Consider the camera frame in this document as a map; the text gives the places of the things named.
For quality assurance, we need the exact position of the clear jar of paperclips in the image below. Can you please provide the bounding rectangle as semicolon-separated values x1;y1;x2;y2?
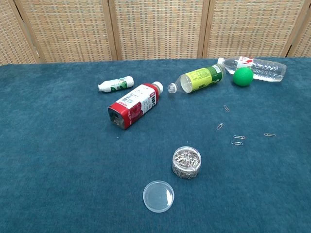
172;146;202;180

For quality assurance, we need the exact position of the red label juice bottle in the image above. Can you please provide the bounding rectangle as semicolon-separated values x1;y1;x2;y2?
107;81;164;130

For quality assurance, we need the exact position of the small white green bottle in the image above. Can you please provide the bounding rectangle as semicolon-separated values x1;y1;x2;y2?
98;76;135;93

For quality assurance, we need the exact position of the yellow green label bottle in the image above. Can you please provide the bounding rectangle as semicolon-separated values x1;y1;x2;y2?
168;64;226;94

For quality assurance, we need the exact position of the clear round lid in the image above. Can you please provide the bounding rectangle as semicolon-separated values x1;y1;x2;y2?
142;180;175;214

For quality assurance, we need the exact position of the woven screen panel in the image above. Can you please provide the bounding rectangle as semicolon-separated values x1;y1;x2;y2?
15;0;119;64
288;0;311;58
0;0;41;66
108;0;211;61
203;0;311;59

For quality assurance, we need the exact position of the green ball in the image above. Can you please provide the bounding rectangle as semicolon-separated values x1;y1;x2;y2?
233;67;254;87

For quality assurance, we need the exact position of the blue table cloth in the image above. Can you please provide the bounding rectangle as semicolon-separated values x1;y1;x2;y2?
0;57;311;233

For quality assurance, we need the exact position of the clear water bottle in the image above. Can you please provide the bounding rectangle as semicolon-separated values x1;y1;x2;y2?
217;56;287;83

